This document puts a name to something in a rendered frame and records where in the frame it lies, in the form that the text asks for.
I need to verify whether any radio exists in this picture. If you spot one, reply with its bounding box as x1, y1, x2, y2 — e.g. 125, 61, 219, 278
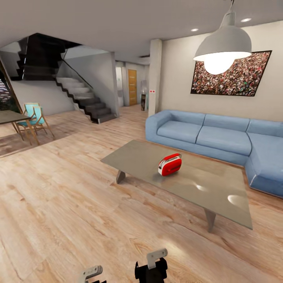
158, 153, 182, 176

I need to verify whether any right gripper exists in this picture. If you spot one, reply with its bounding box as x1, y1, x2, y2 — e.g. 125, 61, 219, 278
135, 258, 168, 283

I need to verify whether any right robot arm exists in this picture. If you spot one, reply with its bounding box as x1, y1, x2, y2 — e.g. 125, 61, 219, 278
135, 248, 168, 283

